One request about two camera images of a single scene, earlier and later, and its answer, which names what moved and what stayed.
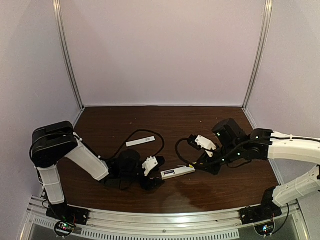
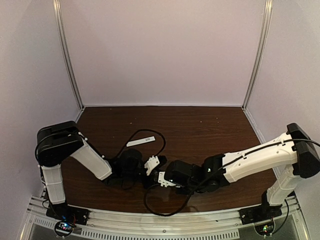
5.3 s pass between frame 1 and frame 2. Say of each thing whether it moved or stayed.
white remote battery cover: stayed
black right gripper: moved
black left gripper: stayed
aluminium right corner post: stayed
